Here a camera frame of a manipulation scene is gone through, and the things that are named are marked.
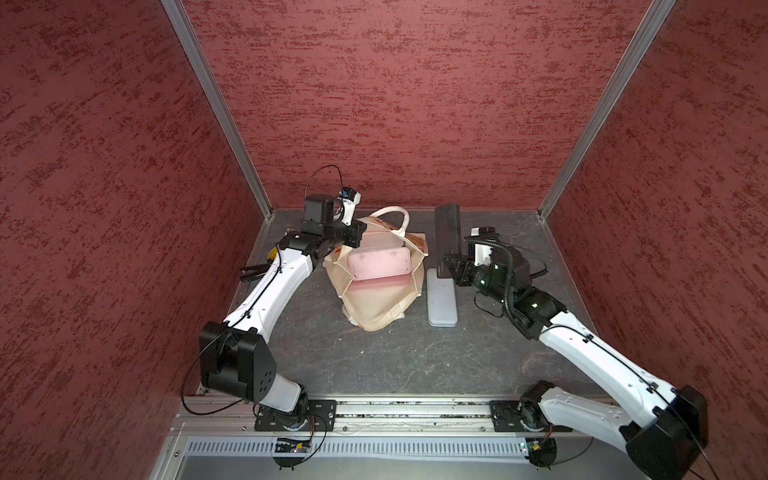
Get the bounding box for printed canvas tote bag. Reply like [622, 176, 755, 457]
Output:
[323, 206, 428, 332]

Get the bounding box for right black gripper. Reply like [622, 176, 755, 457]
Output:
[441, 254, 511, 305]

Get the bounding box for black pencil case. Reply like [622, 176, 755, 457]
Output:
[434, 203, 462, 279]

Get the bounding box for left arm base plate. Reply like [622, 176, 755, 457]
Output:
[254, 399, 338, 433]

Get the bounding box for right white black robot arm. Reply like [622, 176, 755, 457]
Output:
[444, 239, 709, 479]

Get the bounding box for black scissors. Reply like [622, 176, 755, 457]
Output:
[240, 263, 270, 283]

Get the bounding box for white pencil case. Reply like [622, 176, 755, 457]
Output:
[427, 268, 458, 328]

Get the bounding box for aluminium mounting rail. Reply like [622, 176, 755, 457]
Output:
[170, 395, 586, 438]

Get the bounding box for pink pencil case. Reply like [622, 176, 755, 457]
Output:
[347, 247, 412, 281]

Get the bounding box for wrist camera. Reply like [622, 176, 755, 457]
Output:
[335, 187, 361, 226]
[469, 226, 498, 265]

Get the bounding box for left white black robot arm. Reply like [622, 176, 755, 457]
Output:
[195, 187, 367, 431]

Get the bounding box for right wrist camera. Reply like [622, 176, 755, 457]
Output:
[469, 226, 498, 265]

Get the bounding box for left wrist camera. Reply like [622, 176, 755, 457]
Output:
[335, 187, 361, 226]

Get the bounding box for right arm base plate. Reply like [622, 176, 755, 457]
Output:
[489, 400, 572, 435]

